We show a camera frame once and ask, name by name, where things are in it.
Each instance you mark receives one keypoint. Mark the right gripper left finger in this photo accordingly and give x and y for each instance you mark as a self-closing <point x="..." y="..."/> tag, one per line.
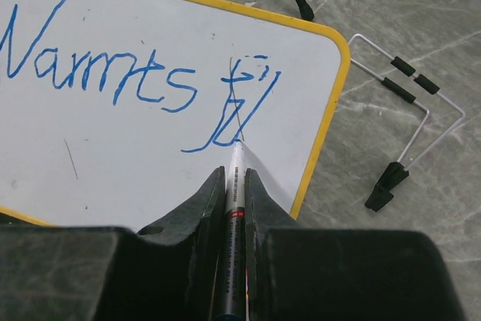
<point x="165" y="271"/>

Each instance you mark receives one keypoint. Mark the white blue whiteboard marker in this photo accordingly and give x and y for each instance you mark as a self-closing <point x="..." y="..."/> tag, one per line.
<point x="229" y="300"/>

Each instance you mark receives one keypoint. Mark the yellow framed whiteboard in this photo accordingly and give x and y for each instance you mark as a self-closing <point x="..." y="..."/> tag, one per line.
<point x="113" y="112"/>

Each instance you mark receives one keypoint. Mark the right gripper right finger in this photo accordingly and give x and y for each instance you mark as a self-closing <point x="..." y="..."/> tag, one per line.
<point x="299" y="273"/>

